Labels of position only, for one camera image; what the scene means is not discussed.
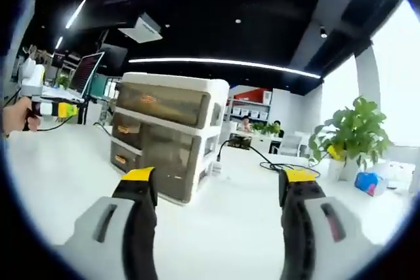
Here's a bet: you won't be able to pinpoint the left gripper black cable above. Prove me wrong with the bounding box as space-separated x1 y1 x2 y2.
34 112 81 132

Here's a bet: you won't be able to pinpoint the smoky wide organizer drawer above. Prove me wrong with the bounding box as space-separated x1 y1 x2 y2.
116 82 211 127

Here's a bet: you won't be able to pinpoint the shelf with white bins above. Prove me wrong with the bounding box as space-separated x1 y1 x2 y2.
228 96 273 122

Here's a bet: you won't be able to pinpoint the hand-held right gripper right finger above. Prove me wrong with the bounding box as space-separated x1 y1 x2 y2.
278 167 385 280

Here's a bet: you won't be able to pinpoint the black desk cable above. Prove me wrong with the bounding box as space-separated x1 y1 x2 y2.
217 138 321 178

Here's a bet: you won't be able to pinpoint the blue tissue pack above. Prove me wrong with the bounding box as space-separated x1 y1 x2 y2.
354 170 389 197

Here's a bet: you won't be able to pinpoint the small potted plant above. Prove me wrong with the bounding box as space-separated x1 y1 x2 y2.
55 75 72 90

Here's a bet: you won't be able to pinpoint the white drawer organizer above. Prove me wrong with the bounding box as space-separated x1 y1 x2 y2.
109 71 230 205

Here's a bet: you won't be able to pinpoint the white desk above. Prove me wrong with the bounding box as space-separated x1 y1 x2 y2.
6 122 414 280

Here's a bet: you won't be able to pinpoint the white office chair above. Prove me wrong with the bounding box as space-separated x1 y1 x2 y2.
278 131 311 157

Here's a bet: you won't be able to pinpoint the ceiling air conditioner unit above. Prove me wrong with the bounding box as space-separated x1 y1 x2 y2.
117 13 164 44

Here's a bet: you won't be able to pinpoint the small green desk plants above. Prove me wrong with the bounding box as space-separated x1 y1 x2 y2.
251 121 280 136

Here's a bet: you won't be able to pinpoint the person's left hand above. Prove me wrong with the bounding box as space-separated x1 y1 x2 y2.
2 98 42 138

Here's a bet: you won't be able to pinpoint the large potted green plant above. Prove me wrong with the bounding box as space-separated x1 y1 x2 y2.
309 95 394 182

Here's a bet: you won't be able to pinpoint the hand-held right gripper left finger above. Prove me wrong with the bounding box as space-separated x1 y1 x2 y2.
53 166 159 280

